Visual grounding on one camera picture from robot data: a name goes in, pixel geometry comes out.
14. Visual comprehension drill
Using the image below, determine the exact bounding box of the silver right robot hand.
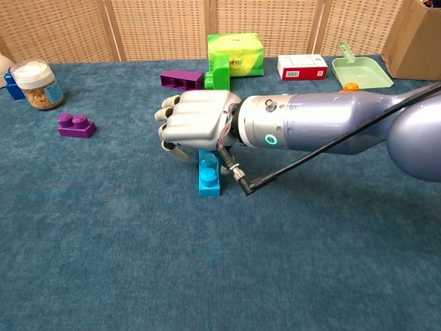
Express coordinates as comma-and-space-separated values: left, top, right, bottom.
154, 89, 242, 163

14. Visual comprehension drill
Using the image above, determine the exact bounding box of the long blue four-stud brick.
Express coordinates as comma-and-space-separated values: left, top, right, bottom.
198, 149, 223, 198

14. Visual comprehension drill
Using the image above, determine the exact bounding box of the small purple two-stud brick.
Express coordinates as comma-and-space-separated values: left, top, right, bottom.
57, 112, 97, 139

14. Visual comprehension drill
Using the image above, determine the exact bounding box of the purple hollow brick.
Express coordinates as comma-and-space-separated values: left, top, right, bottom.
159, 70, 205, 94

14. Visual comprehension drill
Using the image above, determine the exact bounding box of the green L-shaped brick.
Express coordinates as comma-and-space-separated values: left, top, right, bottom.
203, 54, 231, 92

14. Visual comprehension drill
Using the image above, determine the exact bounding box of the dark blue brick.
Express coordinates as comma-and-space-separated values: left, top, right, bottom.
3, 67, 27, 101

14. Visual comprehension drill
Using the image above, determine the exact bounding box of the green yellow tissue pack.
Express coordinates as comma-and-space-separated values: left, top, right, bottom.
206, 32, 265, 79

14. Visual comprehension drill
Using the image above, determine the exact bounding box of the woven wicker folding screen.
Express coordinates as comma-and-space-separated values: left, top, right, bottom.
0, 0, 404, 65

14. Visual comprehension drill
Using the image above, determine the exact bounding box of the red white cardboard box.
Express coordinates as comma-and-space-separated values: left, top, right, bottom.
277, 54, 329, 81

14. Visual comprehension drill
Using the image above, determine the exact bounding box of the blue felt table cloth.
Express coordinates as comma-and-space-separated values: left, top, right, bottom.
0, 54, 441, 331

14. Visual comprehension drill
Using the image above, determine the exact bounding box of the clear jar with white lid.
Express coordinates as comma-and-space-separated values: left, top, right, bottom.
10, 59, 65, 111

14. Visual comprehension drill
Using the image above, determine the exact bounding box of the pale green plastic dustpan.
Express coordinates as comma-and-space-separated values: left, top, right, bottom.
331, 41, 394, 90

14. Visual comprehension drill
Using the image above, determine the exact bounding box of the brown cardboard box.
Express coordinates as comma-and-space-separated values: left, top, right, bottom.
381, 0, 441, 82

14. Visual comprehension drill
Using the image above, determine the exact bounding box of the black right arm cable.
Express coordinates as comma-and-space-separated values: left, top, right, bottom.
220, 82, 441, 197

